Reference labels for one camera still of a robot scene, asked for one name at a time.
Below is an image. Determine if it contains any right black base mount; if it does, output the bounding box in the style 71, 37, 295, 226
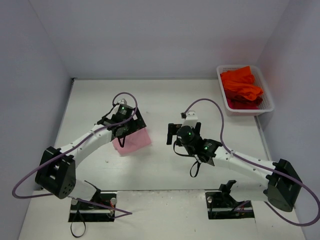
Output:
205, 191, 255, 220

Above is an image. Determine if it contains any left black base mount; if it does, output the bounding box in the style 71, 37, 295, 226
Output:
68, 191, 117, 223

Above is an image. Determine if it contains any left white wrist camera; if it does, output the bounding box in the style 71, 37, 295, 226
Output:
117, 98, 128, 105

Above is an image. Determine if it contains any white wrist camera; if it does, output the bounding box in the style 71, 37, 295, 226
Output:
117, 98, 128, 105
182, 110, 198, 129

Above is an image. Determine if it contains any pink t shirt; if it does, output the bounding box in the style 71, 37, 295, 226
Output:
112, 128, 152, 156

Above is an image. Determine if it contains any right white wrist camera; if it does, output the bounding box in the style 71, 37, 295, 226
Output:
182, 110, 198, 129

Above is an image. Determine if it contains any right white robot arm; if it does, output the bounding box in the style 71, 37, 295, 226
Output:
166, 122, 301, 212

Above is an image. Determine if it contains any orange t shirt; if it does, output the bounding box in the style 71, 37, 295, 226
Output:
220, 66, 264, 102

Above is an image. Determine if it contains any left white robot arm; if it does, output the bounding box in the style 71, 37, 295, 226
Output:
35, 103, 151, 210

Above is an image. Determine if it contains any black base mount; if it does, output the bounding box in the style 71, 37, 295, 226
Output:
205, 191, 255, 220
68, 191, 117, 223

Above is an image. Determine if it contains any thin black cable loop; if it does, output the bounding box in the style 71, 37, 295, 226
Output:
70, 207, 87, 238

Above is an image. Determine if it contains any dark red t shirt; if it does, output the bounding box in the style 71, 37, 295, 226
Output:
227, 97, 263, 110

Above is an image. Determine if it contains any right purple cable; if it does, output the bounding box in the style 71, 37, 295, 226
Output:
180, 98, 320, 227

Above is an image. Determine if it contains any white plastic basket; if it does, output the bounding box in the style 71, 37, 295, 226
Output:
216, 65, 274, 116

